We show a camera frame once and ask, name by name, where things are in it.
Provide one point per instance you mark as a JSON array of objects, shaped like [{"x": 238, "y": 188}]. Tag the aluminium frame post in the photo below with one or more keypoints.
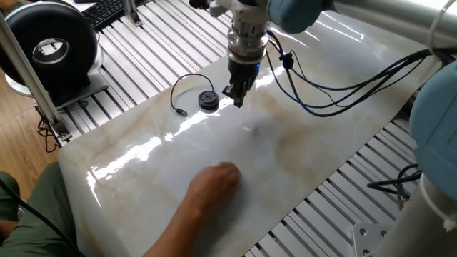
[{"x": 28, "y": 78}]

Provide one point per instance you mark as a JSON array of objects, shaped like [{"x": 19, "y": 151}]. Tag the person's bare hand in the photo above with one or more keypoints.
[{"x": 214, "y": 185}]

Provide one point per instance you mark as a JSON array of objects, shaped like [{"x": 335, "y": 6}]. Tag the black computer keyboard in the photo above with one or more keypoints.
[{"x": 103, "y": 12}]

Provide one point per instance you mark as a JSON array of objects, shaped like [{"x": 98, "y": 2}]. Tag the grey device base plate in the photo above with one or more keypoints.
[{"x": 89, "y": 84}]

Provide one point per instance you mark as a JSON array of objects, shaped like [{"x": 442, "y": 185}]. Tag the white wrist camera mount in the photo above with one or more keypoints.
[{"x": 235, "y": 9}]

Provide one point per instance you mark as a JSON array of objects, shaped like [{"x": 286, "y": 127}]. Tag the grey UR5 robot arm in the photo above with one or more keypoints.
[{"x": 375, "y": 21}]

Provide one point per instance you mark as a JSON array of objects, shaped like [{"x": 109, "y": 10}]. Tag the green trousers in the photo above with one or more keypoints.
[{"x": 39, "y": 214}]

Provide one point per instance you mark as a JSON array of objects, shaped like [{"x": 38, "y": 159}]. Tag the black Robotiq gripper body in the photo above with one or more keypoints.
[{"x": 243, "y": 71}]

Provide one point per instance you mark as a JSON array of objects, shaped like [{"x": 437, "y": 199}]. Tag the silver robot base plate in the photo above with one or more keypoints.
[{"x": 371, "y": 239}]

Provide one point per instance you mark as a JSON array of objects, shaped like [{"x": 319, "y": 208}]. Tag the short aluminium post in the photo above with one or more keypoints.
[{"x": 132, "y": 14}]

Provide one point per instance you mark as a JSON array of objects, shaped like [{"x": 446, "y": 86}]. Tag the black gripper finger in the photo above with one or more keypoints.
[
  {"x": 235, "y": 94},
  {"x": 247, "y": 87}
]

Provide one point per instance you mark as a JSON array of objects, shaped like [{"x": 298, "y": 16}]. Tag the black round USB hub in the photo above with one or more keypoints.
[{"x": 208, "y": 100}]

